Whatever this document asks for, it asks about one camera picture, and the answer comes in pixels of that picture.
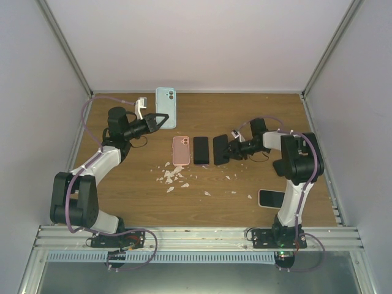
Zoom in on aluminium corner post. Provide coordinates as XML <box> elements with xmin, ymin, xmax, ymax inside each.
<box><xmin>300</xmin><ymin>0</ymin><xmax>363</xmax><ymax>100</ymax></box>
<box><xmin>36</xmin><ymin>0</ymin><xmax>94</xmax><ymax>98</ymax></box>

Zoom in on aluminium front rail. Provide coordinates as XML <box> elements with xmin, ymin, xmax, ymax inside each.
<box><xmin>33</xmin><ymin>226</ymin><xmax>364</xmax><ymax>252</ymax></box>

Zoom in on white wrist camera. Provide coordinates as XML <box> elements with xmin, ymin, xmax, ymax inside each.
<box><xmin>231</xmin><ymin>129</ymin><xmax>244</xmax><ymax>142</ymax></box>
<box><xmin>135</xmin><ymin>97</ymin><xmax>147</xmax><ymax>120</ymax></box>

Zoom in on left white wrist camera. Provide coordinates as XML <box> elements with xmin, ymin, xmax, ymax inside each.
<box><xmin>135</xmin><ymin>97</ymin><xmax>147</xmax><ymax>120</ymax></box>

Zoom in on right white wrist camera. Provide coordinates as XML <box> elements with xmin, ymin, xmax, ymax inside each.
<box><xmin>231</xmin><ymin>129</ymin><xmax>244</xmax><ymax>142</ymax></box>

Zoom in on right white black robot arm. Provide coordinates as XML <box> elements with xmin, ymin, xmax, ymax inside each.
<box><xmin>215</xmin><ymin>117</ymin><xmax>325</xmax><ymax>248</ymax></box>

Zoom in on left aluminium corner post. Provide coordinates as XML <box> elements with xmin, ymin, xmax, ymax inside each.
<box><xmin>36</xmin><ymin>0</ymin><xmax>94</xmax><ymax>98</ymax></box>

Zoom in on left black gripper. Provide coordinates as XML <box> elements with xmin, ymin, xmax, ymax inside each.
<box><xmin>124</xmin><ymin>113</ymin><xmax>168</xmax><ymax>140</ymax></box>

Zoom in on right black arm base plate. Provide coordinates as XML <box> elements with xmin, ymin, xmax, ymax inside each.
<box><xmin>244</xmin><ymin>225</ymin><xmax>307</xmax><ymax>249</ymax></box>

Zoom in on grey slotted cable duct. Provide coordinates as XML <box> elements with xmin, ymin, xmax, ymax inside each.
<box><xmin>47</xmin><ymin>251</ymin><xmax>275</xmax><ymax>265</ymax></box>

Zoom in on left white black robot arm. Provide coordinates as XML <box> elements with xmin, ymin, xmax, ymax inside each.
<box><xmin>50</xmin><ymin>107</ymin><xmax>169</xmax><ymax>247</ymax></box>

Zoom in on phone in black case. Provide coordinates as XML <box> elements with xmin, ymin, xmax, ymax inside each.
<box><xmin>273</xmin><ymin>159</ymin><xmax>285</xmax><ymax>177</ymax></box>

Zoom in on black phone from blue case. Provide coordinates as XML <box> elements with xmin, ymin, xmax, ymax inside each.
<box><xmin>213</xmin><ymin>134</ymin><xmax>230</xmax><ymax>166</ymax></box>

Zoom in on right aluminium corner post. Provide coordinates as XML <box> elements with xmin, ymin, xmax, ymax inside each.
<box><xmin>300</xmin><ymin>0</ymin><xmax>363</xmax><ymax>100</ymax></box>

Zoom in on white debris flakes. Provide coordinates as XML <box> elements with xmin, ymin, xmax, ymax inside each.
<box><xmin>139</xmin><ymin>161</ymin><xmax>258</xmax><ymax>203</ymax></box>

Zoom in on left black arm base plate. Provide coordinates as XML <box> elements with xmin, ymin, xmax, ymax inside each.
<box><xmin>86</xmin><ymin>231</ymin><xmax>145</xmax><ymax>250</ymax></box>

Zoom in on purple black phone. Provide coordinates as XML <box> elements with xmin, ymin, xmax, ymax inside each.
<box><xmin>193</xmin><ymin>137</ymin><xmax>209</xmax><ymax>165</ymax></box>

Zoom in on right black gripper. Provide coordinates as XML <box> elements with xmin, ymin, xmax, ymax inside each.
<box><xmin>220</xmin><ymin>138</ymin><xmax>265</xmax><ymax>160</ymax></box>

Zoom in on pink phone case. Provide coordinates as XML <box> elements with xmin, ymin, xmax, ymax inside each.
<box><xmin>172</xmin><ymin>136</ymin><xmax>190</xmax><ymax>167</ymax></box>

